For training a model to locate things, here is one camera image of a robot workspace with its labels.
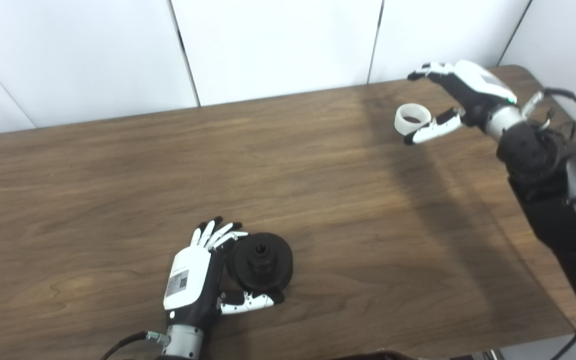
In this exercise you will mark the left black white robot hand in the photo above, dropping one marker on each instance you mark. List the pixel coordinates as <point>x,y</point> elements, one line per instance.
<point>188,275</point>

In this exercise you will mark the round black plastic part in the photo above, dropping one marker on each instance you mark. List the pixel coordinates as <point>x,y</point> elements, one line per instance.
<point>273,260</point>

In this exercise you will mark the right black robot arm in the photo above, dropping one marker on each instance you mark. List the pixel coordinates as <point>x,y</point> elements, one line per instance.
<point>553,190</point>

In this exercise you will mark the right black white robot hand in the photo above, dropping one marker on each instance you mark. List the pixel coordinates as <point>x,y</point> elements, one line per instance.
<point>478,87</point>

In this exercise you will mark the dark robot torso edge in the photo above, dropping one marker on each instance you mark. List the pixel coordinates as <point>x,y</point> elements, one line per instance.
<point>375,356</point>

